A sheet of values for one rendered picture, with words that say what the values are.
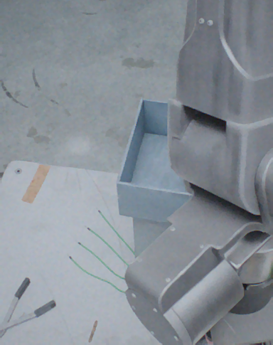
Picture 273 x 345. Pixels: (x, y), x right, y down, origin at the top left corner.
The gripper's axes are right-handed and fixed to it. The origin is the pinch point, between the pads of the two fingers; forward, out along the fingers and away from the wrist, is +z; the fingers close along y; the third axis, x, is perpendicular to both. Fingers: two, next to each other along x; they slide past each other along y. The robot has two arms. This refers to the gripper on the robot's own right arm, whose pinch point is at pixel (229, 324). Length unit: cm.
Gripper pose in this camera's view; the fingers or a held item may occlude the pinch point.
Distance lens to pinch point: 59.7
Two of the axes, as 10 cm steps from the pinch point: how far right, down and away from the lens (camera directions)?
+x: 9.9, -1.4, 0.5
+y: 1.4, 7.9, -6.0
